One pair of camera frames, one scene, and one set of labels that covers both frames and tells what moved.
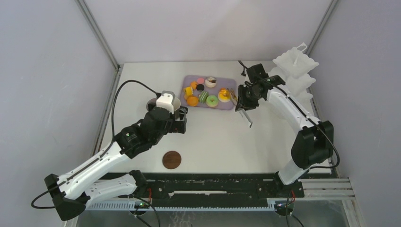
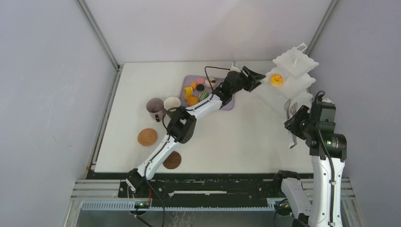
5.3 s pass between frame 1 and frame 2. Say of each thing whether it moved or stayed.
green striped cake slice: stayed
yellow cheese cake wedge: stayed
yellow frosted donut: moved
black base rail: stayed
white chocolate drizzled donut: stayed
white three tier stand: stayed
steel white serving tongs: moved
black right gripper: moved
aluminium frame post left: stayed
